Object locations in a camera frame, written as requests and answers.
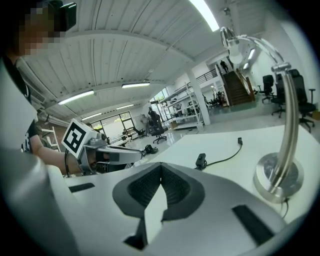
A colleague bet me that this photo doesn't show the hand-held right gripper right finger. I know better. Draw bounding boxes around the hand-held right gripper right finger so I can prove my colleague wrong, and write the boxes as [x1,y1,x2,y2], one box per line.
[149,161,289,256]

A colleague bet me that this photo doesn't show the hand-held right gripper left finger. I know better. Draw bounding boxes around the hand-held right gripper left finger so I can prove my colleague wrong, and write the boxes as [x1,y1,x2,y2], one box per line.
[47,161,163,256]

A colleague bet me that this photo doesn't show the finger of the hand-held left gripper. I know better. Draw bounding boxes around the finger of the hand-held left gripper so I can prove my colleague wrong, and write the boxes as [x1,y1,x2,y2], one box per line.
[96,146,146,166]

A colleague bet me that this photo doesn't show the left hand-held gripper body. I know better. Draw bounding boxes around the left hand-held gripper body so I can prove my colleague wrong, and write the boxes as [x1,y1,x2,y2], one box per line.
[61,118,111,176]

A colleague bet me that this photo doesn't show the silver arched desk lamp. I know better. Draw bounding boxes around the silver arched desk lamp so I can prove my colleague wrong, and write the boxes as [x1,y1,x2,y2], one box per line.
[219,26,305,205]

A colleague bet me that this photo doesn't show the person's left forearm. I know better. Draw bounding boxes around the person's left forearm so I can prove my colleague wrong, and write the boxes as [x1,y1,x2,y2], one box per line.
[32,139,84,177]

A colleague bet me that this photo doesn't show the large black-framed window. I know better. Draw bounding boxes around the large black-framed window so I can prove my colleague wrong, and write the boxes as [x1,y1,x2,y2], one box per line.
[89,111,134,142]

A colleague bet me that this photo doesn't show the black swivel office chair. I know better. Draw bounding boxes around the black swivel office chair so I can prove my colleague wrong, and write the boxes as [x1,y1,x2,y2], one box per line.
[151,124,168,145]

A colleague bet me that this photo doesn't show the white metal shelving rack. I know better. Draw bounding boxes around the white metal shelving rack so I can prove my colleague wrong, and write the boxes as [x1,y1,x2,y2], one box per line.
[159,82,205,131]

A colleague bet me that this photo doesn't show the white support column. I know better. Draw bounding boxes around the white support column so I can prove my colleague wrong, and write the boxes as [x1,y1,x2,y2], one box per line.
[187,66,211,126]

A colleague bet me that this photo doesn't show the wooden staircase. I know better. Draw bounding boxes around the wooden staircase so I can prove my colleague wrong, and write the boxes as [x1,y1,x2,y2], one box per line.
[222,69,256,106]

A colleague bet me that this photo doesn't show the black mesh office chair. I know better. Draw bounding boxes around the black mesh office chair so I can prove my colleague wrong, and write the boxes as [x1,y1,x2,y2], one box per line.
[287,68,317,134]
[257,74,275,104]
[271,73,288,119]

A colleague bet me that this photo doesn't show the black balcony railing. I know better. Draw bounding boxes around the black balcony railing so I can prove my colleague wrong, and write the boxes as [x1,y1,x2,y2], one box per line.
[194,68,219,84]

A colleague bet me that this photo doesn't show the white frame rack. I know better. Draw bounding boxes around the white frame rack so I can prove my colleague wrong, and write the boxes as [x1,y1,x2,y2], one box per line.
[41,126,62,153]

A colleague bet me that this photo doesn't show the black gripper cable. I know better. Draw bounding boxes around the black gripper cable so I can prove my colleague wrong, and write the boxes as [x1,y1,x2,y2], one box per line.
[64,149,71,176]

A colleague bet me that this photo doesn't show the small black camera device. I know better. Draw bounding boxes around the small black camera device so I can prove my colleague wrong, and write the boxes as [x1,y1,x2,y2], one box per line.
[194,152,208,171]

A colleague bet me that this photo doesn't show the black cable with plug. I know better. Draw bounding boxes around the black cable with plug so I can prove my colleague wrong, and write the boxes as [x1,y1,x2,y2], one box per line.
[206,137,244,167]

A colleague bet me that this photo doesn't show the black lamp power cable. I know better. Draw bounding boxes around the black lamp power cable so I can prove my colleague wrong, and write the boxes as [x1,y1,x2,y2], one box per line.
[281,197,290,219]

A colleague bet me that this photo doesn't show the black head-mounted camera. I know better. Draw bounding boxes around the black head-mounted camera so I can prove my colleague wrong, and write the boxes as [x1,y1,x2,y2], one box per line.
[48,0,78,33]

